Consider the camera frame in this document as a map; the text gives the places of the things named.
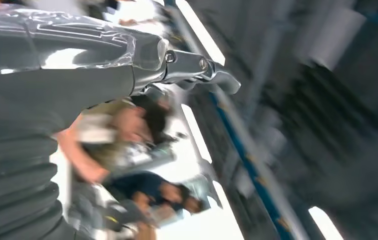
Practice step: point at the narrow ceiling light strip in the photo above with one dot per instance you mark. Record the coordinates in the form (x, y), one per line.
(197, 134)
(228, 215)

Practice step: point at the blue ceiling beam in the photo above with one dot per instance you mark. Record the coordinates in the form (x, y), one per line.
(251, 172)

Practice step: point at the long ceiling light panel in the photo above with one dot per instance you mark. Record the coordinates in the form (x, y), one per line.
(202, 33)
(324, 225)

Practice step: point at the person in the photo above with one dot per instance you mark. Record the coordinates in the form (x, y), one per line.
(109, 139)
(149, 192)

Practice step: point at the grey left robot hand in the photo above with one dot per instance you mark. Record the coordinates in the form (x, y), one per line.
(59, 82)

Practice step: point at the ribbed grey left arm sleeve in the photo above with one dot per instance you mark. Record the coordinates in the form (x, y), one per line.
(13, 185)

